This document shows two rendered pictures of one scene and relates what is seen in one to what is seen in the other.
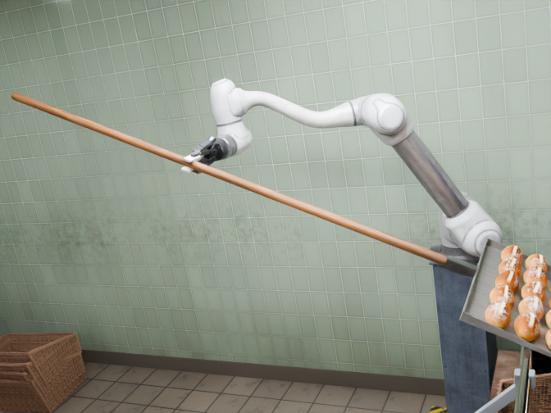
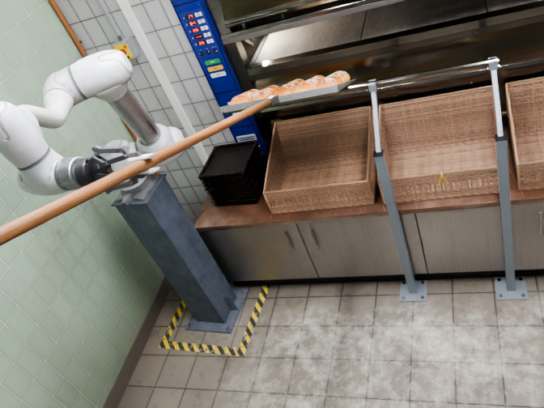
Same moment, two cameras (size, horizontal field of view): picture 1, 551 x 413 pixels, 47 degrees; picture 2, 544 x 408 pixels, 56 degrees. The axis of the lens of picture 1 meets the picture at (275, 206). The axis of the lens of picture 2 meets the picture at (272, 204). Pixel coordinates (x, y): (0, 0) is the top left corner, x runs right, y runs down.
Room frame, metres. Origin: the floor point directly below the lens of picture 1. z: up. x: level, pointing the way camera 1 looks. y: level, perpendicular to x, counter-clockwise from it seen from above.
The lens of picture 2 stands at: (1.84, 1.43, 2.27)
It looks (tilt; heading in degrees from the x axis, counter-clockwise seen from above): 37 degrees down; 273
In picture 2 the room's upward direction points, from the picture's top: 24 degrees counter-clockwise
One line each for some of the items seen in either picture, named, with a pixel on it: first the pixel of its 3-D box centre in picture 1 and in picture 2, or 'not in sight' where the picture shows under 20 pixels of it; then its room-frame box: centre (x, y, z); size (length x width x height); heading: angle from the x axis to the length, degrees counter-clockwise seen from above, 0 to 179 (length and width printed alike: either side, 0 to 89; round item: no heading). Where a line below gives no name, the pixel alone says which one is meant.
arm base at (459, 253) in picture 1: (456, 247); (133, 187); (2.52, -0.73, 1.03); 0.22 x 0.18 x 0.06; 59
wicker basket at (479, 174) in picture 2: not in sight; (438, 145); (1.08, -0.51, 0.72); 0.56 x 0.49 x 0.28; 154
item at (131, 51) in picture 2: not in sight; (125, 48); (2.34, -1.38, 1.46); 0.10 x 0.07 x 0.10; 154
